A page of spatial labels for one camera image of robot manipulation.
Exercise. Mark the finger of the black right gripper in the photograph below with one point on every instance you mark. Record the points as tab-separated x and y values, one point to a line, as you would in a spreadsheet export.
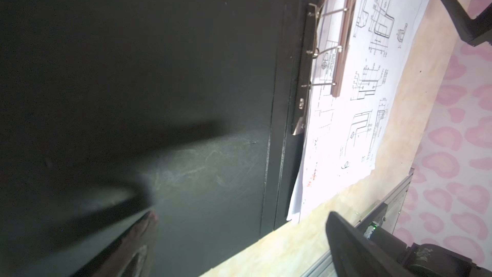
473	31

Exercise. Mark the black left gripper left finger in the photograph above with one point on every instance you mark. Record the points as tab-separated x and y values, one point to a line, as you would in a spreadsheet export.
128	255

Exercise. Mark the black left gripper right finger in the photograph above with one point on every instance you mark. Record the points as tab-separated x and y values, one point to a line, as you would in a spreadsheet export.
353	254

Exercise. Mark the technical drawing sheet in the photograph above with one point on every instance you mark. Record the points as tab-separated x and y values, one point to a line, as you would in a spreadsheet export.
353	55

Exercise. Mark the red black folder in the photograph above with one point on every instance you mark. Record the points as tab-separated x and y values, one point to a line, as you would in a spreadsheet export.
112	108

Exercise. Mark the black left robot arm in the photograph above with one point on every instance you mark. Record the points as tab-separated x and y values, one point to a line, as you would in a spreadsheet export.
422	260

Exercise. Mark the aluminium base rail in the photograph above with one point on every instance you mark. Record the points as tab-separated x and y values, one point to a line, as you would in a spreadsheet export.
384	213

